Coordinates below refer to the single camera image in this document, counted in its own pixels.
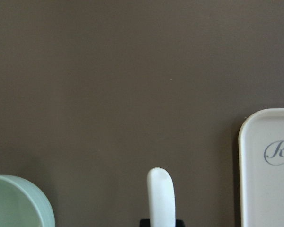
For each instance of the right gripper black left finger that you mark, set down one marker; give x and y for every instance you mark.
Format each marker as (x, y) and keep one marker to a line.
(144, 223)

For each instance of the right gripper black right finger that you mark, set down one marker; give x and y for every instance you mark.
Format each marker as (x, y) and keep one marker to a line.
(179, 223)

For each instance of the light green bowl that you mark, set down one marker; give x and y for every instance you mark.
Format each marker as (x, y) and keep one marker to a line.
(23, 204)

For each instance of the white rectangular tray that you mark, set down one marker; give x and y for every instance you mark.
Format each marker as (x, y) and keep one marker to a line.
(261, 161)

